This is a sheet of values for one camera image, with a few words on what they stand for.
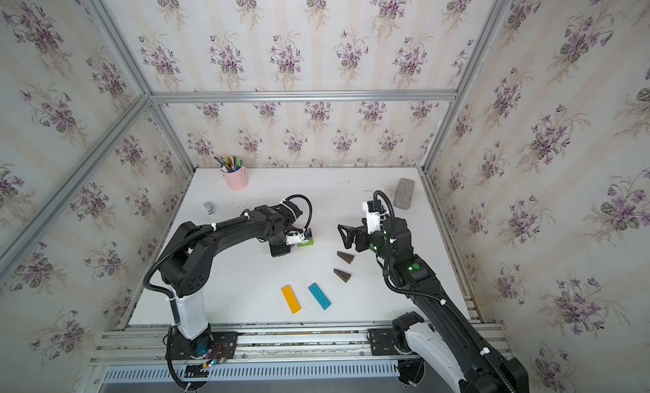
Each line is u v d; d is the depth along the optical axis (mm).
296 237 827
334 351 729
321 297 819
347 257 902
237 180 1084
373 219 665
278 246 816
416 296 519
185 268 485
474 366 400
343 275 857
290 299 822
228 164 1057
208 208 1018
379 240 648
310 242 879
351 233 664
